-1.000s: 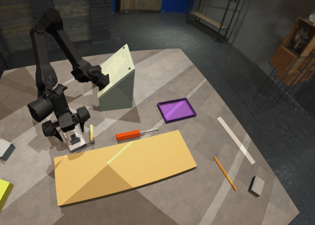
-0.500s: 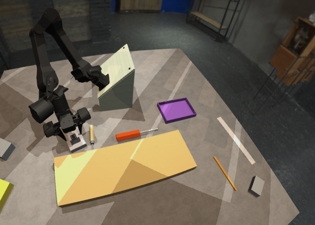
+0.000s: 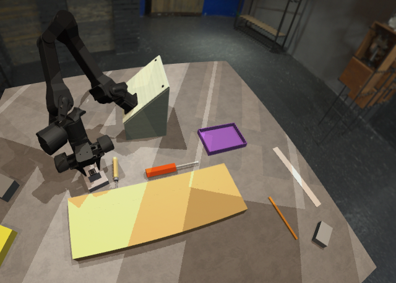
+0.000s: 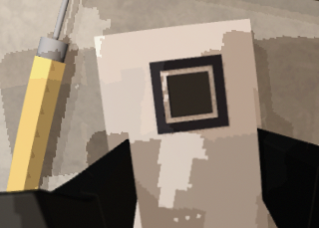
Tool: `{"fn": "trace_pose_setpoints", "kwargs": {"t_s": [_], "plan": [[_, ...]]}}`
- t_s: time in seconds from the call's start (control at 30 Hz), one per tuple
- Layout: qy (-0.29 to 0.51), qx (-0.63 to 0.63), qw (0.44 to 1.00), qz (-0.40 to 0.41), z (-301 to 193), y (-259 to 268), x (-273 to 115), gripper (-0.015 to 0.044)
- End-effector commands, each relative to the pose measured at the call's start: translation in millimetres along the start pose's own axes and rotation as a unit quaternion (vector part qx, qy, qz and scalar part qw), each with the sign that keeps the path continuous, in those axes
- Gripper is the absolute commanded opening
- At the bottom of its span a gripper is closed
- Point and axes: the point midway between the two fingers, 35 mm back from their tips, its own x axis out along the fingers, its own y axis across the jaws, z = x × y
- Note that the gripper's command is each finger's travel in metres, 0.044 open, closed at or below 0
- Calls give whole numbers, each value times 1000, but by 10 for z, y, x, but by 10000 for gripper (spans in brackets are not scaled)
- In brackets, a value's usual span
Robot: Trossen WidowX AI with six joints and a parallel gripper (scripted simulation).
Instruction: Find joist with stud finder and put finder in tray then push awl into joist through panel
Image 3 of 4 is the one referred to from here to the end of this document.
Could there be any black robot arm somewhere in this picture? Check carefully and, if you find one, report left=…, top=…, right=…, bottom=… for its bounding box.
left=36, top=10, right=138, bottom=168

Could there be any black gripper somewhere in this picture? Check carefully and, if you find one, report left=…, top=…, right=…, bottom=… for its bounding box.
left=54, top=132, right=114, bottom=176

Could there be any tan wooden floor panel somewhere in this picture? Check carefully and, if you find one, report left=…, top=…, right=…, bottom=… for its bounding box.
left=68, top=163, right=248, bottom=261

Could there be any purple shallow tray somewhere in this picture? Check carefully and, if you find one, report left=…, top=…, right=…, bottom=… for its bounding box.
left=197, top=123, right=247, bottom=156

